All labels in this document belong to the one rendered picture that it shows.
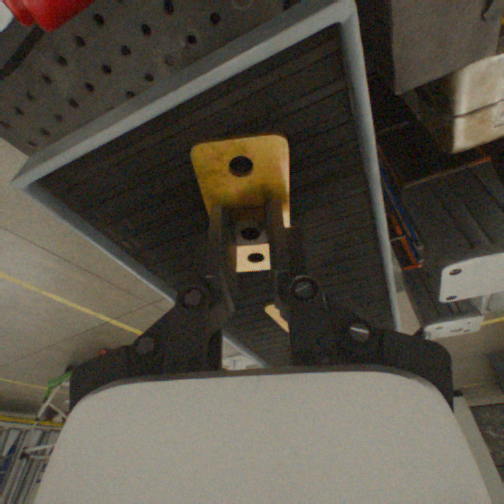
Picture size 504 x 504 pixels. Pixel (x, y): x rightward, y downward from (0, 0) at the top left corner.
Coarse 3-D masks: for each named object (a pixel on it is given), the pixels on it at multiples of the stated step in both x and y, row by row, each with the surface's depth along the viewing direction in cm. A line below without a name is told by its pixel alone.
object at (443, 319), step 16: (384, 192) 69; (400, 240) 60; (400, 256) 58; (416, 272) 54; (416, 288) 53; (432, 288) 52; (416, 304) 51; (432, 304) 50; (448, 304) 49; (464, 304) 48; (432, 320) 49; (448, 320) 48; (464, 320) 47; (480, 320) 47; (432, 336) 52
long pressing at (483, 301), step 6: (486, 294) 52; (492, 294) 52; (498, 294) 52; (474, 300) 56; (480, 300) 54; (486, 300) 53; (492, 300) 54; (498, 300) 54; (480, 306) 55; (486, 306) 55; (492, 306) 56; (498, 306) 56; (486, 312) 57
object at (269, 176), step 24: (216, 144) 11; (240, 144) 11; (264, 144) 11; (216, 168) 12; (264, 168) 12; (288, 168) 12; (216, 192) 13; (240, 192) 13; (264, 192) 13; (288, 192) 13; (240, 216) 13; (264, 216) 13; (288, 216) 14; (240, 240) 14; (264, 240) 14; (240, 264) 17; (264, 264) 17
